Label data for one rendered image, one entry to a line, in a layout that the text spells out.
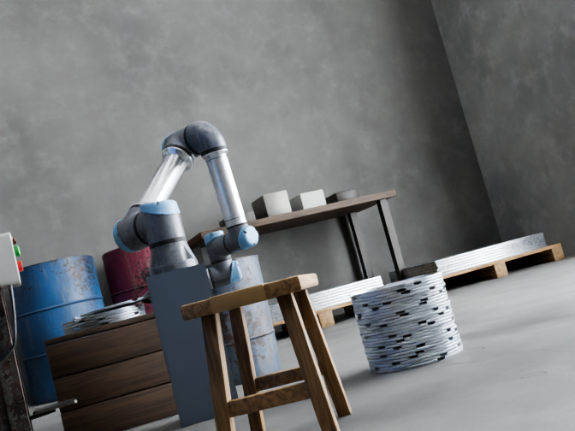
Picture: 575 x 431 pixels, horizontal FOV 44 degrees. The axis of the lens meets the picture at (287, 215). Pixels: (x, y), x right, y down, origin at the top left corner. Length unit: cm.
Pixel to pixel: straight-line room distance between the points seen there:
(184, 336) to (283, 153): 406
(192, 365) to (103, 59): 413
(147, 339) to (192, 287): 38
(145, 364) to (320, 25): 468
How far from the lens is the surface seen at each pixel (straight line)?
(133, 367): 245
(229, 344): 279
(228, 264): 252
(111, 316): 250
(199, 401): 215
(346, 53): 662
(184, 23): 622
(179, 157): 250
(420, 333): 209
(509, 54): 649
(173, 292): 213
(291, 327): 136
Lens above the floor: 31
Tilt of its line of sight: 6 degrees up
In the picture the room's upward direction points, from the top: 15 degrees counter-clockwise
